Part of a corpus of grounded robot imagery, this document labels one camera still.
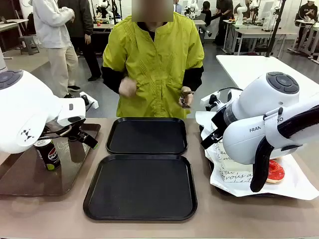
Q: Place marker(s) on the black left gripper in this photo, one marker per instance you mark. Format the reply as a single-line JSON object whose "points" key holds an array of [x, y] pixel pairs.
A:
{"points": [[77, 132]]}

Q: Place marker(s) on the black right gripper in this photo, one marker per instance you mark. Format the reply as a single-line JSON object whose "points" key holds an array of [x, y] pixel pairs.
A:
{"points": [[220, 122]]}

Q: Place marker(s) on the black Pepsi can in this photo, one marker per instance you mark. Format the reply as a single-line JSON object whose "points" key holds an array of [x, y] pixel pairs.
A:
{"points": [[51, 156]]}

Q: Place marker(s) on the person's right forearm black sleeve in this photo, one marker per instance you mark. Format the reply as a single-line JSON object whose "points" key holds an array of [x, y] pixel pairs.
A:
{"points": [[112, 79]]}

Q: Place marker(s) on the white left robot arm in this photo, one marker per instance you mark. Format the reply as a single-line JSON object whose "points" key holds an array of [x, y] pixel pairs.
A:
{"points": [[25, 112]]}

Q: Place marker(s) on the person's left forearm black sleeve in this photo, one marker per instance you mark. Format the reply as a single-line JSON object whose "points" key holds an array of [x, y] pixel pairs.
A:
{"points": [[193, 79]]}

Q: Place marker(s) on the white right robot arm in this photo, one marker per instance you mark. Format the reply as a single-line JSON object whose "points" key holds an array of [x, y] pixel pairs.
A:
{"points": [[261, 99]]}

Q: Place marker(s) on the person's left hand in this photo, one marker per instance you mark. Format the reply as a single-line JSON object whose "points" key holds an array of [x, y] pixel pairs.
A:
{"points": [[190, 99]]}

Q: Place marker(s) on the person's right hand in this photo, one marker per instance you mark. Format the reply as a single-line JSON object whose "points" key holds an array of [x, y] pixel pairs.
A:
{"points": [[128, 87]]}

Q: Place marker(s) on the brown glossy serving tray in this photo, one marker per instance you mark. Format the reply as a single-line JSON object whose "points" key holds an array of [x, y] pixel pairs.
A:
{"points": [[62, 169]]}

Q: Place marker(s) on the white script-printed paper box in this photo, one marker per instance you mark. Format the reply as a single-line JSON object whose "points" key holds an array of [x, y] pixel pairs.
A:
{"points": [[234, 174]]}

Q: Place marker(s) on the black plastic serving tray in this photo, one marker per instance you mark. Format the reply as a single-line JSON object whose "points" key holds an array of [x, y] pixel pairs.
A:
{"points": [[147, 135], [139, 186], [225, 193]]}

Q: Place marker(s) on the red glazed donut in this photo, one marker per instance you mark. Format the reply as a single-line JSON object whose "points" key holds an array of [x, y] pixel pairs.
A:
{"points": [[276, 171]]}

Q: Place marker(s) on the white table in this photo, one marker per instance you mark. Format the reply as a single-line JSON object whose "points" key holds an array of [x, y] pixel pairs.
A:
{"points": [[249, 67]]}

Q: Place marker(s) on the person in yellow-green shirt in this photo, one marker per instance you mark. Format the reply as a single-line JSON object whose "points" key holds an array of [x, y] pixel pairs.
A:
{"points": [[154, 74]]}

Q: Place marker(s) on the white paper sheet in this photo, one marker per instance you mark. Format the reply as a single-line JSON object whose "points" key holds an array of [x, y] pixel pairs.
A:
{"points": [[294, 179]]}

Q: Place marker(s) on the grey stool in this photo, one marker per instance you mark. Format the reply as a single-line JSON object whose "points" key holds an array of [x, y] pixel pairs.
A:
{"points": [[28, 44]]}

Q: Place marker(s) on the person in white hoodie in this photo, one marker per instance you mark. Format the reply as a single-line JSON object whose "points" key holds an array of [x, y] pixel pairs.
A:
{"points": [[53, 30]]}

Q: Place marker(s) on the person in dark jacket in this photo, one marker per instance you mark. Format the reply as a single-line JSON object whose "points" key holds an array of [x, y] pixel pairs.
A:
{"points": [[84, 22]]}

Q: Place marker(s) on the grey lab table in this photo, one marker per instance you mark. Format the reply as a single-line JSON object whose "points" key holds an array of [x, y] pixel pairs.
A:
{"points": [[264, 32]]}

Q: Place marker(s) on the person in black clothes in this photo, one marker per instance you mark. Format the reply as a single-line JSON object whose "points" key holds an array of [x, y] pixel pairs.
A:
{"points": [[223, 15]]}

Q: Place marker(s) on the black tripod pole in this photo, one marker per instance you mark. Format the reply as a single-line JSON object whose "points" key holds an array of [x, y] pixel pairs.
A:
{"points": [[275, 27]]}

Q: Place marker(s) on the black backpack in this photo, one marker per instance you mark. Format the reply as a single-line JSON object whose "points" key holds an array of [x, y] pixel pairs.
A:
{"points": [[30, 25]]}

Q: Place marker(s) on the black and white background robot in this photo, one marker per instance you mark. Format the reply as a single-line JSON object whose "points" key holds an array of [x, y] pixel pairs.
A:
{"points": [[102, 7]]}

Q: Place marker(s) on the person in black printed sweater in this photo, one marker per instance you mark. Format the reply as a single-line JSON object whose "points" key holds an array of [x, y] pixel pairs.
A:
{"points": [[307, 15]]}

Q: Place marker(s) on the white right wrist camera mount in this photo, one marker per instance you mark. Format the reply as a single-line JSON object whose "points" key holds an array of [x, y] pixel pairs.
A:
{"points": [[211, 98]]}

